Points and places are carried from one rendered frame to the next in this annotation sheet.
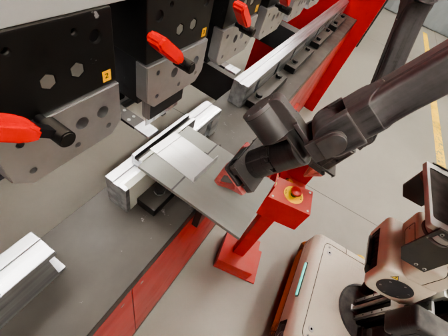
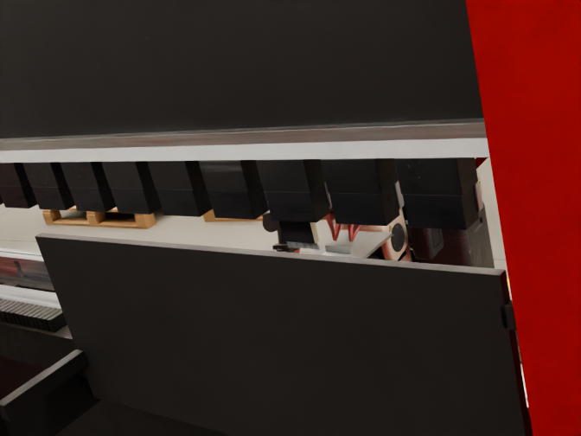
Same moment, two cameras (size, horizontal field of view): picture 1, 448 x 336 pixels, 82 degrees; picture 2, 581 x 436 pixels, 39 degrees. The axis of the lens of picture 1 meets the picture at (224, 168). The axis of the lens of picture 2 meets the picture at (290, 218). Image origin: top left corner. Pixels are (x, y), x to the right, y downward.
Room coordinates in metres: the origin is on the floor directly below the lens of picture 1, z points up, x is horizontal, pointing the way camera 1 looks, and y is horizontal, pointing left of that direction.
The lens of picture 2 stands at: (-0.47, 1.93, 1.88)
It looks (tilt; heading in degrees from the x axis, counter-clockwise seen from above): 20 degrees down; 297
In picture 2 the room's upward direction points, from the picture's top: 14 degrees counter-clockwise
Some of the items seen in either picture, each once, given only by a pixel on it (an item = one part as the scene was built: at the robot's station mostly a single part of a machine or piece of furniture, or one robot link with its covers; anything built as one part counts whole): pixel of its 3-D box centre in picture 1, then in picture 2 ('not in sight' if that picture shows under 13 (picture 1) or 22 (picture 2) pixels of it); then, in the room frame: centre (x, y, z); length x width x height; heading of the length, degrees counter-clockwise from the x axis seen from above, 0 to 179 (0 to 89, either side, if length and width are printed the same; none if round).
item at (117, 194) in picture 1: (171, 149); not in sight; (0.45, 0.15, 0.92); 0.39 x 0.06 x 0.10; 165
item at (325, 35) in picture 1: (321, 38); not in sight; (1.75, -0.25, 0.89); 0.30 x 0.05 x 0.03; 165
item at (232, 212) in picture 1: (210, 175); (341, 253); (0.36, 0.02, 1.00); 0.26 x 0.18 x 0.01; 75
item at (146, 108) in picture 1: (163, 96); (299, 231); (0.40, 0.17, 1.13); 0.10 x 0.02 x 0.10; 165
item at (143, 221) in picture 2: not in sight; (128, 197); (3.51, -3.25, 0.07); 1.20 x 0.82 x 0.14; 167
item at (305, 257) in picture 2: not in sight; (245, 349); (0.30, 0.72, 1.12); 1.13 x 0.02 x 0.44; 165
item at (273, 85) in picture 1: (267, 90); not in sight; (0.97, -0.04, 0.89); 0.30 x 0.05 x 0.03; 165
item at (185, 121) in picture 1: (166, 139); not in sight; (0.43, 0.16, 0.99); 0.20 x 0.03 x 0.03; 165
